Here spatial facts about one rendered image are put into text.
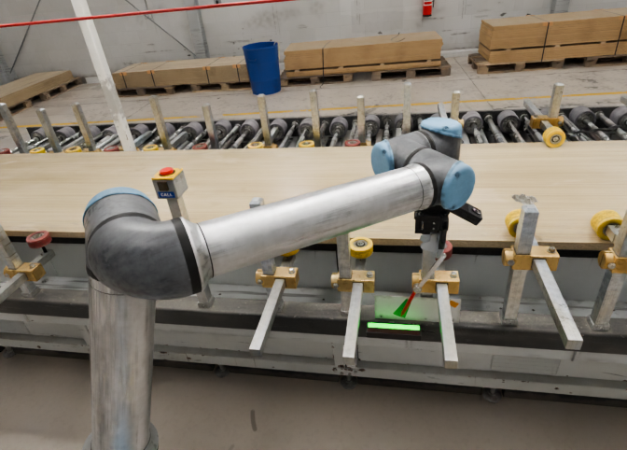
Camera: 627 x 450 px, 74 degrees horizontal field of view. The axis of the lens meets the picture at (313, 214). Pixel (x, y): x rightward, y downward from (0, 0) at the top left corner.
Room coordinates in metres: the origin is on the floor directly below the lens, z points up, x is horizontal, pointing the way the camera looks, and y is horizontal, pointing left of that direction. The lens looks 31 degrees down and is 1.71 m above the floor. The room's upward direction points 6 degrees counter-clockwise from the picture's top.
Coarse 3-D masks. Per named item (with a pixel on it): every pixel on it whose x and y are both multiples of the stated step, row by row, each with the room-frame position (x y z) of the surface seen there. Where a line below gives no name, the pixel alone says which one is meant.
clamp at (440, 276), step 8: (440, 272) 0.98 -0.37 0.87; (448, 272) 0.98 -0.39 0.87; (456, 272) 0.97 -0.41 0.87; (416, 280) 0.96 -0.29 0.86; (432, 280) 0.95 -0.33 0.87; (440, 280) 0.94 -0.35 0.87; (448, 280) 0.94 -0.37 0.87; (456, 280) 0.93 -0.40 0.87; (424, 288) 0.95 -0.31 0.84; (432, 288) 0.95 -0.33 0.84; (448, 288) 0.94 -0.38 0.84; (456, 288) 0.93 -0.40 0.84
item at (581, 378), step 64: (0, 256) 1.59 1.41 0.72; (64, 256) 1.51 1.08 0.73; (320, 256) 1.25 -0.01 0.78; (384, 256) 1.20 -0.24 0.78; (576, 256) 1.06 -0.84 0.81; (0, 320) 1.68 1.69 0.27; (384, 384) 1.23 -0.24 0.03; (448, 384) 1.14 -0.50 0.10; (512, 384) 1.08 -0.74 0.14; (576, 384) 1.03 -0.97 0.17
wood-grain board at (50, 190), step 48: (480, 144) 1.82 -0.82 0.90; (528, 144) 1.76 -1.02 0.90; (576, 144) 1.70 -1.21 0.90; (624, 144) 1.65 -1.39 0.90; (0, 192) 1.88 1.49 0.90; (48, 192) 1.82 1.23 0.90; (96, 192) 1.76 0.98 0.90; (144, 192) 1.70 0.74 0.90; (192, 192) 1.65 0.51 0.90; (240, 192) 1.60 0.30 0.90; (288, 192) 1.55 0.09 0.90; (480, 192) 1.37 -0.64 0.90; (528, 192) 1.33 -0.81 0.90; (576, 192) 1.30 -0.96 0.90; (624, 192) 1.26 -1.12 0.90; (336, 240) 1.18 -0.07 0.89; (384, 240) 1.14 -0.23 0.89; (480, 240) 1.08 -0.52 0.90; (576, 240) 1.02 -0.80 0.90
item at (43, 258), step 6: (42, 252) 1.41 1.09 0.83; (48, 252) 1.41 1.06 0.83; (36, 258) 1.37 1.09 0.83; (42, 258) 1.37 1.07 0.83; (48, 258) 1.39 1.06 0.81; (42, 264) 1.36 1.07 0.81; (18, 276) 1.26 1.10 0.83; (24, 276) 1.27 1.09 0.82; (12, 282) 1.23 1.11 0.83; (18, 282) 1.24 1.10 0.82; (0, 288) 1.20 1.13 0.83; (6, 288) 1.20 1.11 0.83; (12, 288) 1.22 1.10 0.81; (0, 294) 1.17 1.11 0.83; (6, 294) 1.19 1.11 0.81; (0, 300) 1.16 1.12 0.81
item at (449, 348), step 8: (440, 264) 1.03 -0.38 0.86; (440, 288) 0.92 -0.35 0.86; (440, 296) 0.89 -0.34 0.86; (448, 296) 0.88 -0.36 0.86; (440, 304) 0.85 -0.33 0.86; (448, 304) 0.85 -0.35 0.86; (440, 312) 0.83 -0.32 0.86; (448, 312) 0.82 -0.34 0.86; (440, 320) 0.80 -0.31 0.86; (448, 320) 0.79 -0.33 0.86; (440, 328) 0.78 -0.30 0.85; (448, 328) 0.77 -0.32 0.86; (448, 336) 0.74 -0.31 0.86; (448, 344) 0.72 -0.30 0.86; (448, 352) 0.69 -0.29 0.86; (456, 352) 0.69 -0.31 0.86; (448, 360) 0.67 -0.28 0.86; (456, 360) 0.66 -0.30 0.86; (448, 368) 0.67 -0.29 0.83; (456, 368) 0.66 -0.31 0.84
